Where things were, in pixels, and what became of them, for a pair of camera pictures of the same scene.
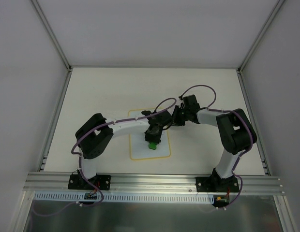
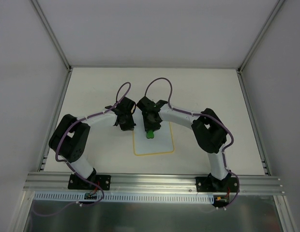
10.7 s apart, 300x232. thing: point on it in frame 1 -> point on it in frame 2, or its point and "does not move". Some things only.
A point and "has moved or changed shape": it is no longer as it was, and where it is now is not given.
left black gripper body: (153, 137) -> (126, 122)
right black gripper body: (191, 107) -> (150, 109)
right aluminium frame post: (273, 15) does not move
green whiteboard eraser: (152, 145) has moved or changed shape
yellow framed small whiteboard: (139, 148) has moved or changed shape
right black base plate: (213, 184) does not move
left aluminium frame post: (58, 48) does not move
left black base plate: (101, 182) does not move
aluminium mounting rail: (129, 183) does not move
